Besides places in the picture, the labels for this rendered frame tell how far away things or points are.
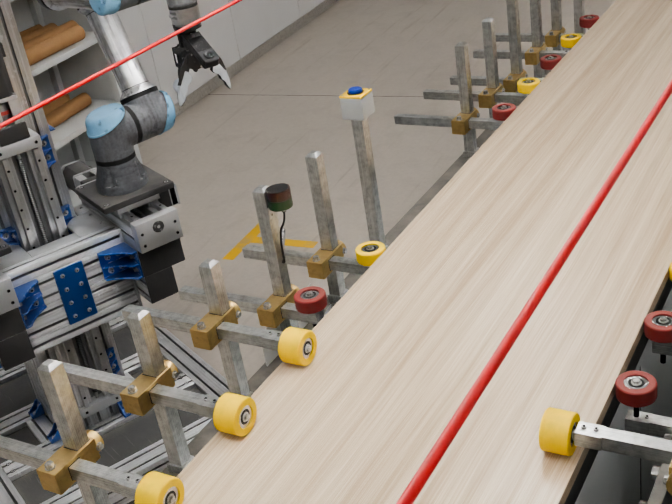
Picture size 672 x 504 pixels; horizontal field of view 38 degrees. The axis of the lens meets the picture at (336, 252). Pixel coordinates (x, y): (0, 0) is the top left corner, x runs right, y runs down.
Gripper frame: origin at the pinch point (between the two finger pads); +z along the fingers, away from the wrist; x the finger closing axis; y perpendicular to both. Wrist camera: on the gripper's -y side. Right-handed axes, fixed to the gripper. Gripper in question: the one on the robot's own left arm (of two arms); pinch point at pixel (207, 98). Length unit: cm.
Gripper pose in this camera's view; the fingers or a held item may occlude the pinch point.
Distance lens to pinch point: 264.6
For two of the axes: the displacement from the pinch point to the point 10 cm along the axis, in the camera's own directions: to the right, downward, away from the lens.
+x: -8.1, 3.8, -4.5
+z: 1.5, 8.7, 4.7
